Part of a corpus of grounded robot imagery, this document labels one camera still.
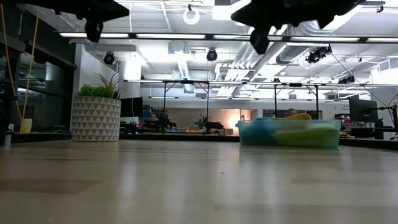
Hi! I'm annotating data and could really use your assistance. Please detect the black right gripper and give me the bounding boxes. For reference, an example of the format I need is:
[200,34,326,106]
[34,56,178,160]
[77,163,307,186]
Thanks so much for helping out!
[230,0,365,55]

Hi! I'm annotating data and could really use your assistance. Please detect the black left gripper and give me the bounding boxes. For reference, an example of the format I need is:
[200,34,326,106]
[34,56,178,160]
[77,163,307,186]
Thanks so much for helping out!
[46,0,130,44]

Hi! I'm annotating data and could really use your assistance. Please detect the yellow microfiber towel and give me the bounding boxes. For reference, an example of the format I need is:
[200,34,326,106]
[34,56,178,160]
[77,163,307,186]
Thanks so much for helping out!
[275,113,312,122]

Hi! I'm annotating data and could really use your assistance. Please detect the teal microfiber towel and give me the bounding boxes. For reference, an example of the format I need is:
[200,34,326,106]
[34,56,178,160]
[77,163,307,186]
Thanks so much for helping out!
[239,117,279,146]

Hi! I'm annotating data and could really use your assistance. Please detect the translucent teal plastic bin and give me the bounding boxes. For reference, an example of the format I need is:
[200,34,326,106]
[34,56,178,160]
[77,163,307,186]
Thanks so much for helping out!
[237,118,342,149]

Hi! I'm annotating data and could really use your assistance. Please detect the lime green microfiber towel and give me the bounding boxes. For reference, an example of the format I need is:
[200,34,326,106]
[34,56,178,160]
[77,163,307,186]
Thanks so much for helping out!
[274,124,340,148]

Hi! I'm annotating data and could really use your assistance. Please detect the silver ceiling air ducts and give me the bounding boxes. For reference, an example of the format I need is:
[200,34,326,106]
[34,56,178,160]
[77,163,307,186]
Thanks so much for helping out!
[214,18,312,97]

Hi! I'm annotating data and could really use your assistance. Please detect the black ceiling spotlight cluster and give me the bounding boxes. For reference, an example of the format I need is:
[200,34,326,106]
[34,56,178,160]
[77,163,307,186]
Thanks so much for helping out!
[306,45,333,64]

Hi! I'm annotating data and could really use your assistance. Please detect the long ceiling light bar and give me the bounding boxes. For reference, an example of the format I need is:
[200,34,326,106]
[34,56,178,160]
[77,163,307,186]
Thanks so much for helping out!
[58,32,398,44]

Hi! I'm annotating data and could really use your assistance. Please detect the black computer monitor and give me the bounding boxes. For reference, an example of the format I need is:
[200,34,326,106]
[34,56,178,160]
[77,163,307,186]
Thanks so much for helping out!
[120,96,144,118]
[348,98,379,124]

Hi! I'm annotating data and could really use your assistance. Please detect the succulent in patterned white pot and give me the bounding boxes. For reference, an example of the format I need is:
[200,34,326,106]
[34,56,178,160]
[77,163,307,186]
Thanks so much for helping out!
[70,73,124,142]

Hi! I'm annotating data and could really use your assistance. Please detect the dark background desk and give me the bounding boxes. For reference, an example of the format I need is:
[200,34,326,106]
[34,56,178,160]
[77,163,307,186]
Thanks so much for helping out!
[341,126,398,141]

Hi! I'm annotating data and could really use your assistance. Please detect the white ceiling ring lamp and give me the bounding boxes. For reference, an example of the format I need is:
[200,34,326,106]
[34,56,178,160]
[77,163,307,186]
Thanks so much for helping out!
[182,7,201,26]

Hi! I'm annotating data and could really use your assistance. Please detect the black ceiling camera mount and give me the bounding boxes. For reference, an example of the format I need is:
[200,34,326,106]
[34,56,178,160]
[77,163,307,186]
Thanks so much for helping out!
[338,75,356,85]

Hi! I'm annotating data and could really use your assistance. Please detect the yellow extension cable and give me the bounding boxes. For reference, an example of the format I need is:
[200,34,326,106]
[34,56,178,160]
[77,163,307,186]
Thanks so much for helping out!
[0,2,40,134]

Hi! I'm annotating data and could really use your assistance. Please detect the black aluminium table frame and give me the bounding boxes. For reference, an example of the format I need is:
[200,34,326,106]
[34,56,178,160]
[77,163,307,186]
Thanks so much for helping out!
[0,132,398,150]

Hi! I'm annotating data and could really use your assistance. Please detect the small grey metal post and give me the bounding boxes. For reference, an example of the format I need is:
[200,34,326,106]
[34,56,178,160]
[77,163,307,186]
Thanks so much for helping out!
[3,124,13,149]

